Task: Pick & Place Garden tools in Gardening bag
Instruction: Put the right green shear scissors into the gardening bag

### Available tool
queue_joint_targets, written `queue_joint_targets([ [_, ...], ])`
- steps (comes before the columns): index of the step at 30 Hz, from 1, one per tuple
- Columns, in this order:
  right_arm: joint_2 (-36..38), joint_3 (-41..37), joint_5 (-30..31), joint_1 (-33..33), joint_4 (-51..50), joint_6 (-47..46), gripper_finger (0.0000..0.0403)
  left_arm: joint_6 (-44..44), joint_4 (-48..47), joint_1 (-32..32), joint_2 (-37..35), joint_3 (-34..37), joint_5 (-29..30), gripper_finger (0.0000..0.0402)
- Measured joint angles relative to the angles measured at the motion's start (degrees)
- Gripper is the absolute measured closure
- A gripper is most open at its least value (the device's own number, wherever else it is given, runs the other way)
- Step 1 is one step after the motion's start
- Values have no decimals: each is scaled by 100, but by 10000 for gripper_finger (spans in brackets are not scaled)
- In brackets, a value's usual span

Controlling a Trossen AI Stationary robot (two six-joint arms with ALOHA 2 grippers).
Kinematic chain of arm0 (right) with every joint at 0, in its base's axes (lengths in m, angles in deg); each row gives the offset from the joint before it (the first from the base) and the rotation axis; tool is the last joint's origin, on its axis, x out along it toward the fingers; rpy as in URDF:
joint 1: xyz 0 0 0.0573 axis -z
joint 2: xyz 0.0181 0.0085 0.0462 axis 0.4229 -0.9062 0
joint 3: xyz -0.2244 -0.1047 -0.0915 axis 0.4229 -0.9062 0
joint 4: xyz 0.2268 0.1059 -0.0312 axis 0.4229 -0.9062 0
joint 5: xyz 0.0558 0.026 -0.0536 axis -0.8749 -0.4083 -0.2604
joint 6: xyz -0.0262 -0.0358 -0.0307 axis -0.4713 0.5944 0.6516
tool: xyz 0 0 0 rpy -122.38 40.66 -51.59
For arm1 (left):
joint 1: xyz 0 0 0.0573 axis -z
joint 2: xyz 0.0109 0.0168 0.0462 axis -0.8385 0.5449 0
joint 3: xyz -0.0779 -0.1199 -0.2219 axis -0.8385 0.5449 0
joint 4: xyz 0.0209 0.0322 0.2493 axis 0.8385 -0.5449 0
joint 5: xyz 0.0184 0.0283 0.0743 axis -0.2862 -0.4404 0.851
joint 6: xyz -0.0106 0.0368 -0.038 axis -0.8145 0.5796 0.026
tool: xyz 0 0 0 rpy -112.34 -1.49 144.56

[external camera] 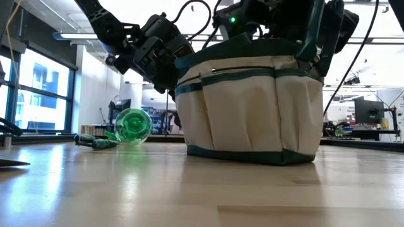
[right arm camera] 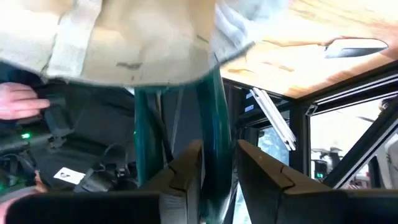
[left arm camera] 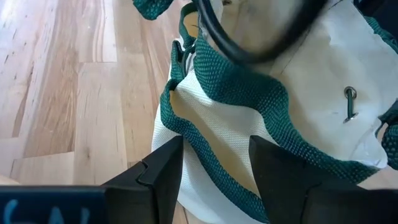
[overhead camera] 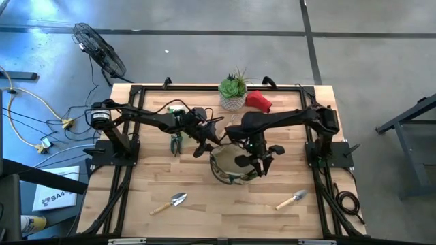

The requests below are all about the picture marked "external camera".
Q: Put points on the wooden slat crate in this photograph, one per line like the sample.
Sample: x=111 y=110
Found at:
x=93 y=130

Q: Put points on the cream canvas bag green trim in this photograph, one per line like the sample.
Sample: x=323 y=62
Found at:
x=246 y=110

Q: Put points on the black cluttered desk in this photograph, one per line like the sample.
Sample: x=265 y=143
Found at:
x=363 y=134

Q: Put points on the green plastic spray bottle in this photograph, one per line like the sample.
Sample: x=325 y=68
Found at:
x=133 y=126

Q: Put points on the black ceiling spotlight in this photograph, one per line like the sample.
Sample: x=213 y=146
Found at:
x=352 y=80
x=110 y=59

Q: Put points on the black computer monitor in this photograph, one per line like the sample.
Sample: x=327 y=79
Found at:
x=367 y=110
x=120 y=108

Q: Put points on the black background robot arm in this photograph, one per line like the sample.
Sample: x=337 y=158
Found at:
x=170 y=121

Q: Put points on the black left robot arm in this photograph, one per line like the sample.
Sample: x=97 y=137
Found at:
x=107 y=22

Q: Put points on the grey frame post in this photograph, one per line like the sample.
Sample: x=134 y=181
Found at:
x=8 y=142

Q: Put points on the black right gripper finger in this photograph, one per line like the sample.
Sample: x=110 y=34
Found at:
x=326 y=53

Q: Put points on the long ceiling light bar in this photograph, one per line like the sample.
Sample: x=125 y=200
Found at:
x=94 y=36

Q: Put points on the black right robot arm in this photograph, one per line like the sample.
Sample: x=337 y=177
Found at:
x=397 y=12

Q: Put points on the large framed window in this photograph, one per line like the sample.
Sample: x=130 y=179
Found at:
x=41 y=94

